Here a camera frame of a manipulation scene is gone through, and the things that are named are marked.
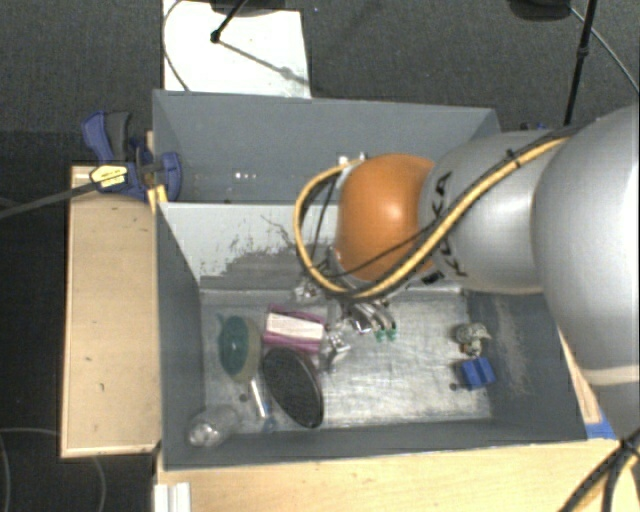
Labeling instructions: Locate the black oval disc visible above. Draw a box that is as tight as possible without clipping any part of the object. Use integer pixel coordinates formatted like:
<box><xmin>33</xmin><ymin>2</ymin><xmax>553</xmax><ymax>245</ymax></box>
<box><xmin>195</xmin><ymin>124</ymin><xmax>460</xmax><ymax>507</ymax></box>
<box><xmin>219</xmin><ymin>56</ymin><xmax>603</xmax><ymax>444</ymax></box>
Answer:
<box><xmin>261</xmin><ymin>345</ymin><xmax>326</xmax><ymax>430</ymax></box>

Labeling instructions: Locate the grey toy animal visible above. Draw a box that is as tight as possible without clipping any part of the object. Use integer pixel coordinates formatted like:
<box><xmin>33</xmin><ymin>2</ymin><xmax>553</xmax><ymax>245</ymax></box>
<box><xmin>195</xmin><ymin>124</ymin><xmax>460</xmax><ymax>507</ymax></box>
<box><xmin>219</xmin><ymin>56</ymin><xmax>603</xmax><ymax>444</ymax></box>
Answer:
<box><xmin>452</xmin><ymin>322</ymin><xmax>494</xmax><ymax>358</ymax></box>

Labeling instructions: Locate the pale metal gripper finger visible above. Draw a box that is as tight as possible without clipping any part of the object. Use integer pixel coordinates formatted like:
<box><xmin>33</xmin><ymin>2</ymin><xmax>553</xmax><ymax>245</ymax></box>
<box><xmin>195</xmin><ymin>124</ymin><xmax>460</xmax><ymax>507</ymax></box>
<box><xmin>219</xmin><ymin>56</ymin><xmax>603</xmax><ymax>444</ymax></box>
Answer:
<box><xmin>293</xmin><ymin>279</ymin><xmax>327</xmax><ymax>304</ymax></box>
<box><xmin>318</xmin><ymin>327</ymin><xmax>353</xmax><ymax>374</ymax></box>

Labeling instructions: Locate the purple and white box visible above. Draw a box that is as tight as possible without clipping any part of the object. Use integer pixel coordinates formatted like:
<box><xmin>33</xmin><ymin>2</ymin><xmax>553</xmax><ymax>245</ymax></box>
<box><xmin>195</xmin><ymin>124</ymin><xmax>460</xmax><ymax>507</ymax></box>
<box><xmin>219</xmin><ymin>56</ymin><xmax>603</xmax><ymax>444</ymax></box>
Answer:
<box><xmin>261</xmin><ymin>303</ymin><xmax>327</xmax><ymax>355</ymax></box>

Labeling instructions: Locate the pale wood board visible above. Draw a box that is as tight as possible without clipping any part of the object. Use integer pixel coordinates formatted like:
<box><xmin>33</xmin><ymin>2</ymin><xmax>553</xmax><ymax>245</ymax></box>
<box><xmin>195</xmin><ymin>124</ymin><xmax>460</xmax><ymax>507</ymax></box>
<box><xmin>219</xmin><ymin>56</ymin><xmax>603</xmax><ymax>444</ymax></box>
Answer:
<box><xmin>59</xmin><ymin>164</ymin><xmax>164</xmax><ymax>459</ymax></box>

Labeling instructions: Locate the grey metal bin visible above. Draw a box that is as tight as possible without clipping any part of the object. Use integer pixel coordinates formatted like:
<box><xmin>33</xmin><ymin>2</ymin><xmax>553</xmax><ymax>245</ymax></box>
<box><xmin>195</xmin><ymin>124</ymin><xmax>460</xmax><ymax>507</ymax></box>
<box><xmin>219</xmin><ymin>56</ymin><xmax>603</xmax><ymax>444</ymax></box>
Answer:
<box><xmin>151</xmin><ymin>88</ymin><xmax>589</xmax><ymax>471</ymax></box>

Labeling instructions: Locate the blue block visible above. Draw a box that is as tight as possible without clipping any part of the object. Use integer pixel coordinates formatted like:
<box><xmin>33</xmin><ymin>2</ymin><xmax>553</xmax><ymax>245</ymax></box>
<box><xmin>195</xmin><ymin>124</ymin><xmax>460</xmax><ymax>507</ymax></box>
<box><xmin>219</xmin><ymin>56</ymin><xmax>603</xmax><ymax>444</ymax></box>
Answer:
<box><xmin>453</xmin><ymin>355</ymin><xmax>497</xmax><ymax>391</ymax></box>

